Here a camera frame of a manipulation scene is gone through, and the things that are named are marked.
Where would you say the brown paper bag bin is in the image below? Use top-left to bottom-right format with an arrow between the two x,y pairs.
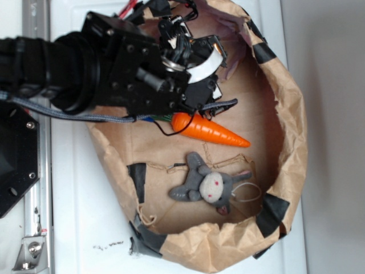
88,1 -> 307,273

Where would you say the grey plush bunny keychain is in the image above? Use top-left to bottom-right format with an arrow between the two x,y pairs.
169,152 -> 262,215

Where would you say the metal corner bracket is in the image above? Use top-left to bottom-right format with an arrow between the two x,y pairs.
11,236 -> 48,273

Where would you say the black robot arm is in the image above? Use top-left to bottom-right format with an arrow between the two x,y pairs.
1,12 -> 226,116

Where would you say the orange plastic toy carrot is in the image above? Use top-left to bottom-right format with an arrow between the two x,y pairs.
147,111 -> 252,148

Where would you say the aluminium frame rail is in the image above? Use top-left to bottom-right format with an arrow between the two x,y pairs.
22,1 -> 55,273

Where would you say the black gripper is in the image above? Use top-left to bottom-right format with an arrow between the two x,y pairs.
81,12 -> 227,116

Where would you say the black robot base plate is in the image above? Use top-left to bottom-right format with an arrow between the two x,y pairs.
1,102 -> 39,218

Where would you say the grey braided cable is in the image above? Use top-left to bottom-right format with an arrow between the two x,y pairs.
0,90 -> 238,124

